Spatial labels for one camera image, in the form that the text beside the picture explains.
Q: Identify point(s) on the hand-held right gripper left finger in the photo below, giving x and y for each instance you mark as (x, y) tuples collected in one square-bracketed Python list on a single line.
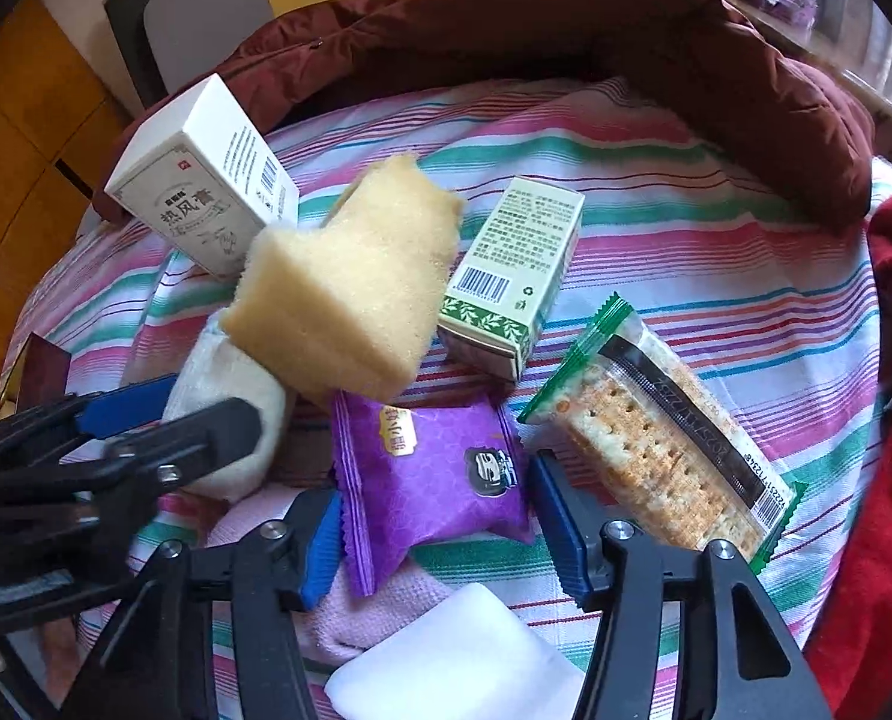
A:
[(322, 540)]

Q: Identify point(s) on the white foam block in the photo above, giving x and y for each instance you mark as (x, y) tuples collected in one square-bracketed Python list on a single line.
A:
[(453, 660)]

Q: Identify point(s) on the beige towel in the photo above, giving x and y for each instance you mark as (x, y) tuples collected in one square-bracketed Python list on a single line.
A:
[(221, 375)]

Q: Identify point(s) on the red blanket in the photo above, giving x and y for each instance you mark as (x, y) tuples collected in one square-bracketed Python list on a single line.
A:
[(881, 465)]

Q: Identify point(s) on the green edged cracker packet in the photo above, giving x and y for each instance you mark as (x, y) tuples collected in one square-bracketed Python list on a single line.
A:
[(656, 435)]

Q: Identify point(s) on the black chair back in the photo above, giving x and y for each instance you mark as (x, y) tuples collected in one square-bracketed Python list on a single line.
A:
[(135, 37)]

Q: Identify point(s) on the purple snack packet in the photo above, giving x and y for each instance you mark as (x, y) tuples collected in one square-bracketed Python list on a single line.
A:
[(431, 487)]

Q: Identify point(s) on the pink towel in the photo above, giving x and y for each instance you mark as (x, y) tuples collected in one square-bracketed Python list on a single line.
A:
[(408, 600)]

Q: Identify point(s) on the yellow sponge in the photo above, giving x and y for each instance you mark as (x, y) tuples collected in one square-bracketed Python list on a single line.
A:
[(348, 277)]

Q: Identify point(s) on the striped bedsheet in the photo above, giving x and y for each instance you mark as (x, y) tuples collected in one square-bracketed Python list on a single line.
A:
[(678, 255)]

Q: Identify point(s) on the maroon gift box gold lined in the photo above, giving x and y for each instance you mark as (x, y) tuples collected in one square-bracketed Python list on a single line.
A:
[(37, 375)]

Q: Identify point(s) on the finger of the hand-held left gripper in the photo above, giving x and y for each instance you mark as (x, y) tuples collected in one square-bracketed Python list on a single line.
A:
[(191, 442), (127, 405)]

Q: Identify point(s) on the green white carton box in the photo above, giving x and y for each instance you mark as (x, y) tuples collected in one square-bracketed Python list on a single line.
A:
[(513, 277)]

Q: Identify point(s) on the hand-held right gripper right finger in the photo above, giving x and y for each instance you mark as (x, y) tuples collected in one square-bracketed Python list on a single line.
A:
[(558, 525)]

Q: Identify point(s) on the purple tissue pack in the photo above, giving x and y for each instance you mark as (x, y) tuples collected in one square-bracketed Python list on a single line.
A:
[(780, 1)]

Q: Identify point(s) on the yellow wooden wardrobe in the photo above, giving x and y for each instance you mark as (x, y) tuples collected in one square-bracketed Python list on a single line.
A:
[(26, 165)]

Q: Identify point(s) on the maroon padded jacket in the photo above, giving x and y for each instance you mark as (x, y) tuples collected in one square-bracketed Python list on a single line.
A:
[(566, 52)]

